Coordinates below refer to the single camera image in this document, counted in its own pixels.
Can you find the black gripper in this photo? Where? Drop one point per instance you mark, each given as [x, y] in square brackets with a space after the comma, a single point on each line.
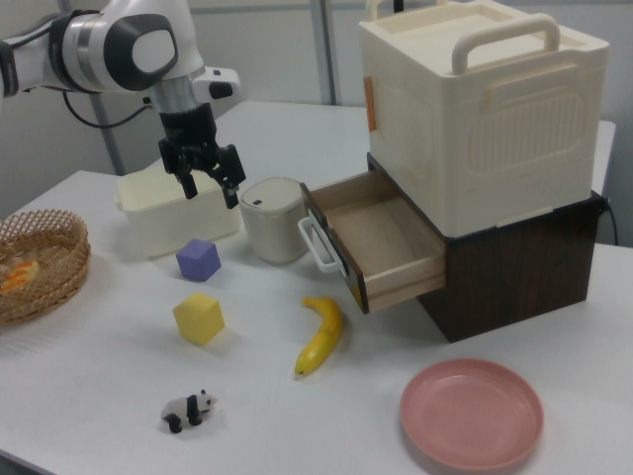
[188, 126]

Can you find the black white panda toy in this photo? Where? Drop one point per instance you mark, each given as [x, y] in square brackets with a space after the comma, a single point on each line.
[185, 408]

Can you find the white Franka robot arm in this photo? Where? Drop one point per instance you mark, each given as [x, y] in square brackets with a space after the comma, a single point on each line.
[99, 44]

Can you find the wooden drawer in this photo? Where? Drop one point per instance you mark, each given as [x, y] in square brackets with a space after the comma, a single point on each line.
[376, 232]

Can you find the yellow toy banana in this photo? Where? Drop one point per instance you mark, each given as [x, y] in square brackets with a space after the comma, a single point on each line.
[324, 336]

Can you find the orange striped toy bread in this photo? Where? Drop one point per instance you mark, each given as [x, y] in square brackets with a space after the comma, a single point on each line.
[20, 276]

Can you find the cream open plastic bin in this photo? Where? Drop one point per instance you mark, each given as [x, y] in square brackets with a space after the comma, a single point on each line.
[163, 222]

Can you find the beige lidded mini trash can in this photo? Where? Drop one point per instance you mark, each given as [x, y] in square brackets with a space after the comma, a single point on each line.
[272, 227]

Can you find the purple foam cube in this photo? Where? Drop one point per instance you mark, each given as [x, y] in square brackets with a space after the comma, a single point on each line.
[198, 259]

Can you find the yellow foam cube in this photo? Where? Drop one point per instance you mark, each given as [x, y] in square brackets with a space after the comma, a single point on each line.
[198, 319]

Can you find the copper orange box latch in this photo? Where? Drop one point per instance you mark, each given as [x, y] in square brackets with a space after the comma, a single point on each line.
[370, 104]

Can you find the woven wicker basket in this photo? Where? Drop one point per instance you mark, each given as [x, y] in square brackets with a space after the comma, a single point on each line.
[59, 287]

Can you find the dark brown wooden cabinet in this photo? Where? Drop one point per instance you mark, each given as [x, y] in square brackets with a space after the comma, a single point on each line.
[519, 277]

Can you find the pink plastic plate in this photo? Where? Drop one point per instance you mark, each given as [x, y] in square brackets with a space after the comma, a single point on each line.
[470, 415]

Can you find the black post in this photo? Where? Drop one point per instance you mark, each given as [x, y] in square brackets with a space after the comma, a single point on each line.
[397, 5]

